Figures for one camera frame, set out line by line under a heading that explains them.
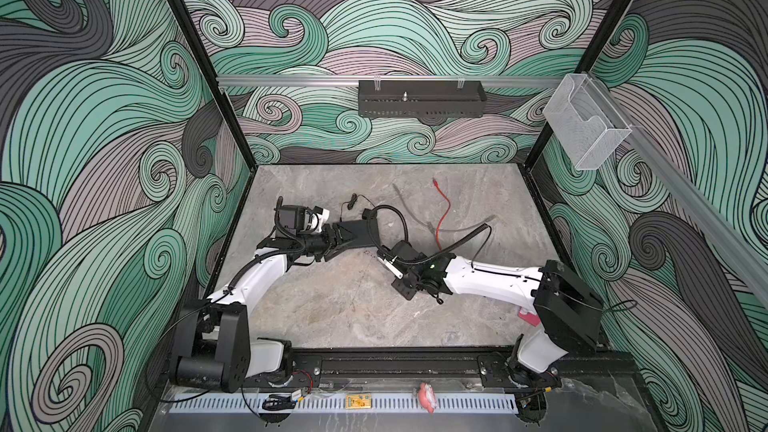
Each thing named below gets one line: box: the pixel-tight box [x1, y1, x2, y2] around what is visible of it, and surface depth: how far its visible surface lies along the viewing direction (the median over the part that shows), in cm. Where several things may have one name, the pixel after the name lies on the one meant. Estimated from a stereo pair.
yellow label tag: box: [345, 393, 372, 410], surface depth 70 cm
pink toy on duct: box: [418, 382, 437, 414], surface depth 67 cm
